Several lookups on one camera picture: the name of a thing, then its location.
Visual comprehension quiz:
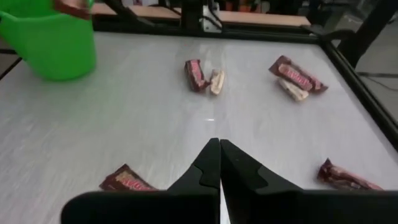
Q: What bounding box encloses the light wooden side board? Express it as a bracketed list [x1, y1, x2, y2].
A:
[91, 2, 312, 27]

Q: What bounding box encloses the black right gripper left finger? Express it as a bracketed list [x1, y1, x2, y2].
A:
[61, 138, 221, 224]

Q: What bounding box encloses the black floor stand pole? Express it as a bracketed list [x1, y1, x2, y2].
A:
[306, 0, 398, 68]

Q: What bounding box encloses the white candy bar wrapper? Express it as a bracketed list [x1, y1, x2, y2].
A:
[277, 78, 310, 102]
[210, 68, 226, 96]

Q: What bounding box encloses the black aluminium table frame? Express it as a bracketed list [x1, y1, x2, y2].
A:
[0, 0, 398, 153]

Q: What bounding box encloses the brown candy bar wrapper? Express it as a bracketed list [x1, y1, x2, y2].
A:
[184, 58, 211, 93]
[317, 157, 384, 191]
[54, 0, 93, 20]
[268, 55, 329, 93]
[99, 164, 159, 192]

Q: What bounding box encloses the green plastic bucket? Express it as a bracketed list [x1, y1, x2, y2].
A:
[0, 0, 97, 82]

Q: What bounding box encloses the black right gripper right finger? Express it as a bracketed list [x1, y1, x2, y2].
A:
[221, 139, 398, 224]

